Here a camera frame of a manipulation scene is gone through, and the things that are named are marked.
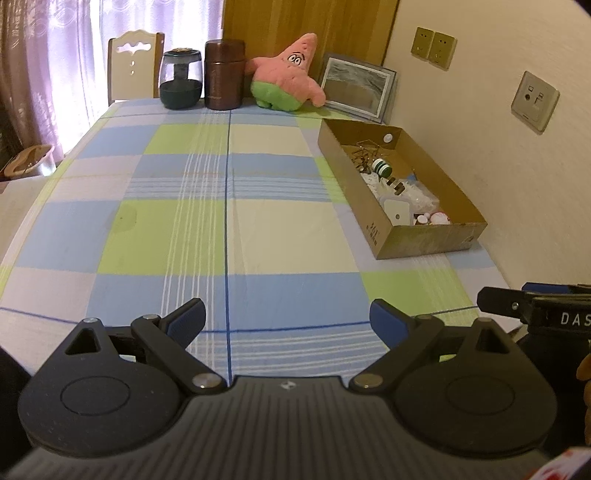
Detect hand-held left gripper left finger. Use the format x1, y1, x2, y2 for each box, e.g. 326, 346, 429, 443
65, 298, 228, 394

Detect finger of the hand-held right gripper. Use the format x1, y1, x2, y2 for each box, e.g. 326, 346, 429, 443
522, 282, 578, 294
477, 286, 533, 319

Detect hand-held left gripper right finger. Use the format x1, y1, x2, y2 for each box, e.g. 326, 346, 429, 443
348, 298, 511, 394

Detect cardboard box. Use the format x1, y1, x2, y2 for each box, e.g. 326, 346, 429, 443
318, 117, 489, 260

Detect white square plastic case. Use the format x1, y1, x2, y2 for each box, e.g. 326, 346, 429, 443
384, 196, 413, 227

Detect brown hair ties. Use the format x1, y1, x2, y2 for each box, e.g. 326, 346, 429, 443
352, 147, 377, 172

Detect person's right hand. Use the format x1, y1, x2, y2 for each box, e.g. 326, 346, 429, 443
576, 353, 591, 446

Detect checkered tablecloth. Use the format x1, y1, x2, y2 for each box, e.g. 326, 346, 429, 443
0, 97, 522, 384

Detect red and white cloth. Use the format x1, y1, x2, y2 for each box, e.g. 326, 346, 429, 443
531, 447, 591, 480

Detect beige round basket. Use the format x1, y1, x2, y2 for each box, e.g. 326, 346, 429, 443
2, 144, 55, 178

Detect glass pot with dark base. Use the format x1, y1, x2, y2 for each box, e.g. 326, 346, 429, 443
158, 48, 204, 110

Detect framed picture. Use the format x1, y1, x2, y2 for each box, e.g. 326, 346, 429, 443
318, 53, 399, 124

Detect brown metal thermos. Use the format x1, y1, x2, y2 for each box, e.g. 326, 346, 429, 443
204, 39, 246, 111

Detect cream wooden chair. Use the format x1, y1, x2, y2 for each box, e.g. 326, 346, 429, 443
107, 30, 165, 108

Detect pink starfish plush toy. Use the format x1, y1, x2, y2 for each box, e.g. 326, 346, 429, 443
245, 33, 326, 112

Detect mauve curtain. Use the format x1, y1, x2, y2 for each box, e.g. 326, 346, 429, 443
0, 0, 116, 153

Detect wooden door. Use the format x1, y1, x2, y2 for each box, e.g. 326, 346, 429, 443
222, 0, 400, 68

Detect sheer white curtain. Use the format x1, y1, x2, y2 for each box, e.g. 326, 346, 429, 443
92, 0, 225, 97

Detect beige wall socket plate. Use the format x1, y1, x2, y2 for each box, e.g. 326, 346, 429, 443
511, 71, 560, 134

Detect olive wall switch plate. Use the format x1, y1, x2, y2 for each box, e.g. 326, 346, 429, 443
411, 27, 435, 60
427, 31, 458, 71

